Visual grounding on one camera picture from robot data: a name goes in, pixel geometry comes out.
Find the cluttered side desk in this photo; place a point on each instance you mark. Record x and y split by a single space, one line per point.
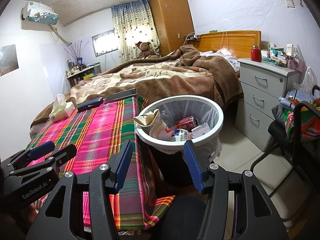
82 73

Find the row of medicine boxes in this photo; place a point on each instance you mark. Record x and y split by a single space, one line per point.
280 55

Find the tissue pack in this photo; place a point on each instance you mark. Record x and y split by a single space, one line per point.
61 110

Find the silver wall sheet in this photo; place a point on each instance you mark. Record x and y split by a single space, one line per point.
8 60

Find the red drink can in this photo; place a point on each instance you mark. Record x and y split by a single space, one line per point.
186 123

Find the brown printed blanket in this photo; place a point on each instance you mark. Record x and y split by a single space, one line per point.
162 82

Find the pile of colourful clothes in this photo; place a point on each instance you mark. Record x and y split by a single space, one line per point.
300 120

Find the brown teddy bear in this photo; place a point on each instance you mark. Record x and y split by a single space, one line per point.
146 50

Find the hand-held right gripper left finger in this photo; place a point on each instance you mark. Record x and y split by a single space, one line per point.
123 165

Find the vase with dry branches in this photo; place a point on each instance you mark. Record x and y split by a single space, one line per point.
77 52

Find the black seat cushion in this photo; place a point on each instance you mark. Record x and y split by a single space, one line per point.
182 217

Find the patterned curtain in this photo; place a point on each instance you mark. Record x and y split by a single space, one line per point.
135 22

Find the small window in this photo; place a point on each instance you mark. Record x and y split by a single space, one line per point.
105 43

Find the pale pink pillow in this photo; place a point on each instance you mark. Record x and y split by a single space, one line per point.
225 58

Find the pink plaid bed sheet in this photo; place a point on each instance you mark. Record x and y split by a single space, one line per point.
100 135

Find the wooden headboard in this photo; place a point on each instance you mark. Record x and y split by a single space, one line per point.
240 42

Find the air conditioner pipe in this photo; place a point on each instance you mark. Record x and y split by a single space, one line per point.
61 36

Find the white round waste bin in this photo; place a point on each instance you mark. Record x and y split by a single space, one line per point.
215 127

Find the white plastic bag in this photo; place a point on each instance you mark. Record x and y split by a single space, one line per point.
308 80

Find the dark blue glasses case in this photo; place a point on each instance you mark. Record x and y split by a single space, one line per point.
90 104

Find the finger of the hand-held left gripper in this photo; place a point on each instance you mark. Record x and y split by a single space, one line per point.
41 150
57 156

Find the black smartphone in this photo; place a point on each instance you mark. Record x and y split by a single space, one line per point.
121 95

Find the grey drawer cabinet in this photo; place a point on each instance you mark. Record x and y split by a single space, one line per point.
262 97

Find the patterned paper cup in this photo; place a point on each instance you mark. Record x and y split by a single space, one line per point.
146 118

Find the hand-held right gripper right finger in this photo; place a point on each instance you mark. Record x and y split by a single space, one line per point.
193 167

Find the white power strip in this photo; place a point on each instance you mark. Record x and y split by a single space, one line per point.
193 38

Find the white paper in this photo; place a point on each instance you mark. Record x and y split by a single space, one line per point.
158 130

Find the wooden wardrobe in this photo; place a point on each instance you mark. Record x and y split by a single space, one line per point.
172 17

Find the black metal chair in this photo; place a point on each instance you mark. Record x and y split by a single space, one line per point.
275 132

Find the wall air conditioner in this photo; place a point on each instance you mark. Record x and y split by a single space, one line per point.
40 13

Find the white wall switch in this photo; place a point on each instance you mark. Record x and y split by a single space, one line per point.
290 2

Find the red jar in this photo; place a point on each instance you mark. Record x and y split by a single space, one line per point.
256 54

